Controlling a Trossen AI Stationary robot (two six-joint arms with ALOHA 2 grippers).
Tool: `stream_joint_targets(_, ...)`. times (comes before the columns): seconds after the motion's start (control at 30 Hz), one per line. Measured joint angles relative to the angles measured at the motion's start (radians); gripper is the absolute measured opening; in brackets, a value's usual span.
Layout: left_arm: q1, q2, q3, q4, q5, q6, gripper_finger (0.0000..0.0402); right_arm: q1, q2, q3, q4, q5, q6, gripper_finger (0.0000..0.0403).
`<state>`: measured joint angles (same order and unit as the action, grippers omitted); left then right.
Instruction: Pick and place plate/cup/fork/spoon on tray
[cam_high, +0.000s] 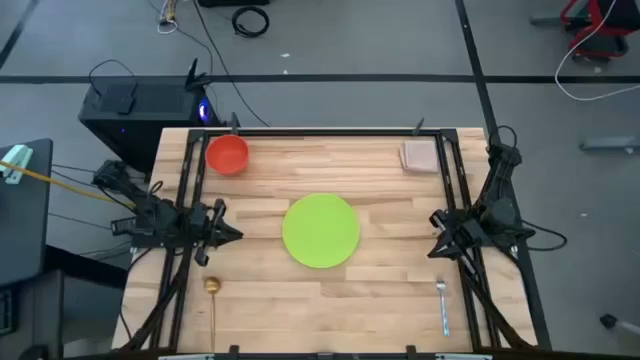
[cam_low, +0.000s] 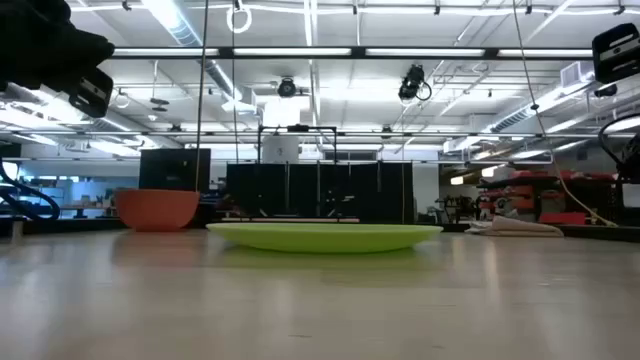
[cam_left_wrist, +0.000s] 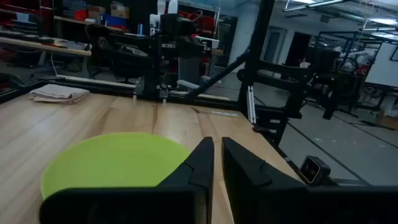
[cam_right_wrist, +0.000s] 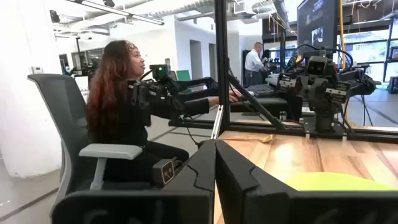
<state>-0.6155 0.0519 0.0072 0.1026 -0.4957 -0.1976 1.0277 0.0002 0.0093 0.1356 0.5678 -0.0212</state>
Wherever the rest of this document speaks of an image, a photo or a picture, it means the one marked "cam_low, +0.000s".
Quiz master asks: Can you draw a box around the white hanging ring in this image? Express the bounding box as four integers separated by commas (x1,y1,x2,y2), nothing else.
225,3,253,35

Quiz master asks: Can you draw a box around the orange bowl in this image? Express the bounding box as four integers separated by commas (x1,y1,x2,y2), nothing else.
114,188,201,233

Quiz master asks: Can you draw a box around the black cabinet panel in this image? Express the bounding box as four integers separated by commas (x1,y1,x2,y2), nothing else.
138,147,212,194

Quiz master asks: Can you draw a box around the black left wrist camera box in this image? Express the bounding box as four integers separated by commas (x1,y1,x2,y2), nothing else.
68,67,115,119

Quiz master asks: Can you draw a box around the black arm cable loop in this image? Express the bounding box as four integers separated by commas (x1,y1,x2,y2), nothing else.
0,157,62,222
597,112,640,186

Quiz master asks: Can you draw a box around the black aluminium table frame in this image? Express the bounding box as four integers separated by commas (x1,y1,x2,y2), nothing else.
0,217,640,243

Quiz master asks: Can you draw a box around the lime green plate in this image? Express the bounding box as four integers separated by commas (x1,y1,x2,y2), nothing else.
205,222,444,254

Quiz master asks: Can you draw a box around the black overhead camera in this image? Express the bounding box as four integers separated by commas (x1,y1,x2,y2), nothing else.
276,76,298,99

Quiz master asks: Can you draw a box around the beige hanging cable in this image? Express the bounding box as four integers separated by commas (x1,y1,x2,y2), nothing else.
511,0,619,229

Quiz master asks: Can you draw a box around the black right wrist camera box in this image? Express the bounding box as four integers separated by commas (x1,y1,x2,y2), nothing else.
591,22,640,85

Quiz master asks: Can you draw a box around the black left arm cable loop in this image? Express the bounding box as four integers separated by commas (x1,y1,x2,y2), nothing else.
0,157,62,222

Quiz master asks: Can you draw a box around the black right arm cable loop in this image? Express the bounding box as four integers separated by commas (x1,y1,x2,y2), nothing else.
597,112,640,186

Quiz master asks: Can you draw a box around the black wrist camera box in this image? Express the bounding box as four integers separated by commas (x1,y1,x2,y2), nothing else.
68,67,115,119
591,22,640,85

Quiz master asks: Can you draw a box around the folded beige cloth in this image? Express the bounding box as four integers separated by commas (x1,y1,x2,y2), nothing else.
464,215,566,239

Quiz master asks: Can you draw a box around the black partition screen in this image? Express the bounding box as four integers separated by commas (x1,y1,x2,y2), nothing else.
225,161,415,225

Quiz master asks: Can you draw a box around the red storage shelf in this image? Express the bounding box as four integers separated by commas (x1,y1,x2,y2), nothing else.
475,168,619,226

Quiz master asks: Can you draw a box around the black overhead light bar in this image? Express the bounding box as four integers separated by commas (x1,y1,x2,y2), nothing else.
106,46,595,62

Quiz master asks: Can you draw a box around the black hanging camera with cable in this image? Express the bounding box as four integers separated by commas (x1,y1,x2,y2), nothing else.
397,63,433,104

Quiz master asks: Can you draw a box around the thin black hanging cable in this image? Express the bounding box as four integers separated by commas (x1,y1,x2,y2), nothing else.
193,0,210,193

